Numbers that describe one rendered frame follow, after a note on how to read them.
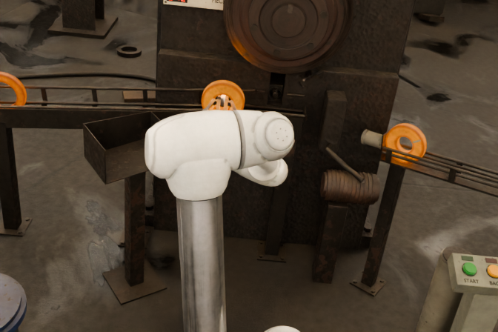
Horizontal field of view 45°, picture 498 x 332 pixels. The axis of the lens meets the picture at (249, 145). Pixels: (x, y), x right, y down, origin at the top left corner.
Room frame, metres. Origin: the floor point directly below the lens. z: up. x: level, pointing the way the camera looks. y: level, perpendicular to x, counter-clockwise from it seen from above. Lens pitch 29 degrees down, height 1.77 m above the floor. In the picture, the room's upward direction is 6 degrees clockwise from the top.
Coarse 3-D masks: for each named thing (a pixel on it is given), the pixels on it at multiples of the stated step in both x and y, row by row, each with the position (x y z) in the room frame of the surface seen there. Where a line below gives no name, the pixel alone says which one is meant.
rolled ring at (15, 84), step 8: (0, 72) 2.17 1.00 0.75; (0, 80) 2.14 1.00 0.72; (8, 80) 2.15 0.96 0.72; (16, 80) 2.16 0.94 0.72; (16, 88) 2.15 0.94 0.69; (24, 88) 2.18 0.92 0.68; (16, 96) 2.15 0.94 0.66; (24, 96) 2.16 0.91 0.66; (0, 104) 2.17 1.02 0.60; (16, 104) 2.15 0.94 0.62
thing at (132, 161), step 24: (120, 120) 1.96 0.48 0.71; (144, 120) 2.01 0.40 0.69; (96, 144) 1.77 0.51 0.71; (120, 144) 1.96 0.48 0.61; (144, 144) 1.98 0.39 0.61; (96, 168) 1.78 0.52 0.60; (120, 168) 1.81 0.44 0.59; (144, 168) 1.82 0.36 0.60; (144, 192) 1.88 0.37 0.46; (144, 216) 1.88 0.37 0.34; (144, 240) 1.88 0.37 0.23; (144, 264) 1.88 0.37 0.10; (120, 288) 1.83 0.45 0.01; (144, 288) 1.84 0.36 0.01
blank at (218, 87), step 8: (224, 80) 1.97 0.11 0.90; (208, 88) 1.95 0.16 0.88; (216, 88) 1.95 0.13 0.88; (224, 88) 1.95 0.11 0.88; (232, 88) 1.95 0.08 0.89; (240, 88) 1.98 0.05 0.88; (208, 96) 1.95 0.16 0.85; (232, 96) 1.95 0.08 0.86; (240, 96) 1.95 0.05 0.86; (240, 104) 1.95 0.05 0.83
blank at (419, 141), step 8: (392, 128) 2.05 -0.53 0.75; (400, 128) 2.03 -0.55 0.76; (408, 128) 2.02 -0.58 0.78; (416, 128) 2.02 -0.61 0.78; (392, 136) 2.05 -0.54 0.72; (400, 136) 2.03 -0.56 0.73; (408, 136) 2.01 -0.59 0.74; (416, 136) 2.00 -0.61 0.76; (424, 136) 2.01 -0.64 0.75; (392, 144) 2.04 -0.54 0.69; (416, 144) 1.99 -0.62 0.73; (424, 144) 1.99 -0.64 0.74; (392, 152) 2.04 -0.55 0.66; (408, 152) 2.01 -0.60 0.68; (416, 152) 1.99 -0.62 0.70; (424, 152) 1.99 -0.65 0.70; (400, 160) 2.02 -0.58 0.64; (416, 160) 1.98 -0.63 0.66
